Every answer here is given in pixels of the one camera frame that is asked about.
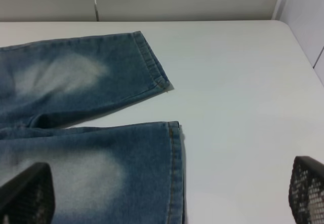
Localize children's blue denim shorts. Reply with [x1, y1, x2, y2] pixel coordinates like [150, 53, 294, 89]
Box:
[1, 31, 185, 223]

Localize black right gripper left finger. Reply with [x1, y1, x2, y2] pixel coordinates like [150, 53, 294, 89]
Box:
[1, 163, 55, 223]

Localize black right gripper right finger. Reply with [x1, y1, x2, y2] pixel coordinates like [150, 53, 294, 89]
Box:
[289, 156, 323, 223]

